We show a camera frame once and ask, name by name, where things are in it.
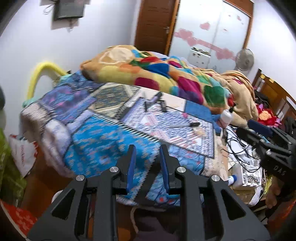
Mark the purple spray can black cap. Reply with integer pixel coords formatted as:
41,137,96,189
147,92,163,107

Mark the red plush toy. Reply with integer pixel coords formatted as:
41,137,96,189
256,104,281,127

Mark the white bottle black cap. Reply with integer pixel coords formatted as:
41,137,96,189
219,103,237,128

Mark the wooden headboard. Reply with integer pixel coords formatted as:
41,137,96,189
252,69,295,123

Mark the black marker pen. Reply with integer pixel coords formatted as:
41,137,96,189
169,122,200,128

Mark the colourful fleece blanket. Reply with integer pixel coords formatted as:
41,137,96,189
80,45,259,126

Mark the black remote control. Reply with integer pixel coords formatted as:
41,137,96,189
159,100,167,113

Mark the blue patterned bed sheet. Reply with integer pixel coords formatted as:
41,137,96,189
20,72,228,206

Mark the standing fan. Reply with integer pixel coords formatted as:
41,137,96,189
235,49,254,71

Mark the white plastic shopping bag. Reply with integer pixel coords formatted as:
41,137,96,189
9,135,39,177

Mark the green patterned bag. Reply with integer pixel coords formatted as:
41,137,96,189
0,128,27,207

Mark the yellow foam tube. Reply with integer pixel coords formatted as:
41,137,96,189
26,61,68,100

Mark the brown wooden door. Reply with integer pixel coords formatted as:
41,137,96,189
134,0,180,54

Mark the black wall device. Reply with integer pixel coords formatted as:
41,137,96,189
54,0,85,21

